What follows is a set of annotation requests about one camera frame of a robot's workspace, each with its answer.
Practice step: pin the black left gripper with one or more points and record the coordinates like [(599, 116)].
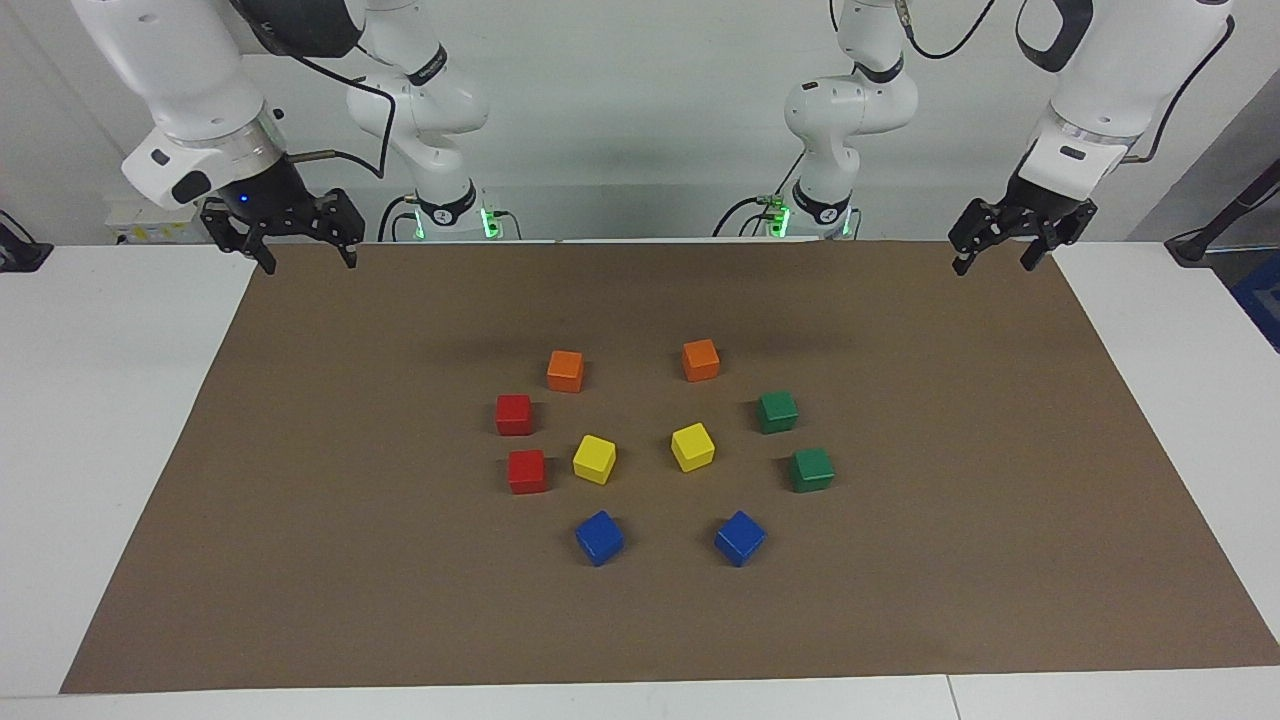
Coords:
[(1035, 205)]

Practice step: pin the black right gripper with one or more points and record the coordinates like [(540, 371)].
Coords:
[(270, 205)]

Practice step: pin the red wooden cube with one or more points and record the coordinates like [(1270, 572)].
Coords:
[(527, 471), (514, 414)]

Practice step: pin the green wooden cube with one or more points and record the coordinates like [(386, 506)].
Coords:
[(778, 411), (813, 469)]

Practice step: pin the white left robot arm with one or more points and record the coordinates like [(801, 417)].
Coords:
[(1130, 70)]

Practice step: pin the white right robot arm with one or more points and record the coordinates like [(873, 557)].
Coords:
[(190, 80)]

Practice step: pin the blue box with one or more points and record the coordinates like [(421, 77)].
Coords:
[(1262, 300)]

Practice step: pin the black clamp base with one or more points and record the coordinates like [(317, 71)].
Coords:
[(20, 255)]

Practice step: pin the orange wooden cube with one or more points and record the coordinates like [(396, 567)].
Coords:
[(700, 360), (565, 371)]

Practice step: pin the yellow wooden cube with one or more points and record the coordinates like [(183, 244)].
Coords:
[(594, 459), (693, 446)]

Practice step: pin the blue wooden cube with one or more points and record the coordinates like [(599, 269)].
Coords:
[(740, 537), (599, 537)]

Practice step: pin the brown table mat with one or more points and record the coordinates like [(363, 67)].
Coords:
[(640, 620)]

